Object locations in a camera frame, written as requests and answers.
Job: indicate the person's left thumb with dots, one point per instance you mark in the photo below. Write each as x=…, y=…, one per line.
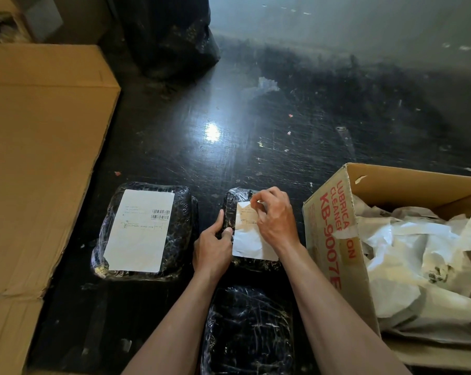
x=219, y=221

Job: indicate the black plastic garbage bag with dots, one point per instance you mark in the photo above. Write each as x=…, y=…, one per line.
x=172, y=31

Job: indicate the black parcel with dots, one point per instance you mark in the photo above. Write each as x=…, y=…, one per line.
x=247, y=331
x=180, y=226
x=235, y=214

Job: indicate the crumpled white paper waste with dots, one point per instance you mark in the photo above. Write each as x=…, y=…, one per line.
x=415, y=261

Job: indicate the person's right forearm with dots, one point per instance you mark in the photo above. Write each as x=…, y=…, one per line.
x=337, y=316

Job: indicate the white shipping label sticker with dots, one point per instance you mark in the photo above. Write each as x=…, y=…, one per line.
x=248, y=240

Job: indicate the person's left hand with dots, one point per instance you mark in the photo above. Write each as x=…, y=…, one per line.
x=210, y=251

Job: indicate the person's right fingers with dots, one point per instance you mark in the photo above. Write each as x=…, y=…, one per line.
x=263, y=203

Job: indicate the cardboard box with grey flap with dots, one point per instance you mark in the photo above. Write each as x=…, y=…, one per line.
x=24, y=17

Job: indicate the black wrapped parcel, flat label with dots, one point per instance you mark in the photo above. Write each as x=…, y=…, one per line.
x=180, y=226

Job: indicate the person's left forearm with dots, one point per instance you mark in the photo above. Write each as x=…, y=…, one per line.
x=172, y=328

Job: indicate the white barcode shipping label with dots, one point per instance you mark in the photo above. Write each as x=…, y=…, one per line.
x=139, y=230

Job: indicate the open cardboard box, red print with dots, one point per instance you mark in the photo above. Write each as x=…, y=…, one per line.
x=337, y=246

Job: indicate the black wrapped parcel, no label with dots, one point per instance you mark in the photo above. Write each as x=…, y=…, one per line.
x=247, y=331

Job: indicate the large flat cardboard box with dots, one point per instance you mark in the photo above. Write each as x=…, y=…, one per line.
x=40, y=171

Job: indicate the person's right hand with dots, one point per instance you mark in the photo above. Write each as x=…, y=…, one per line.
x=275, y=222

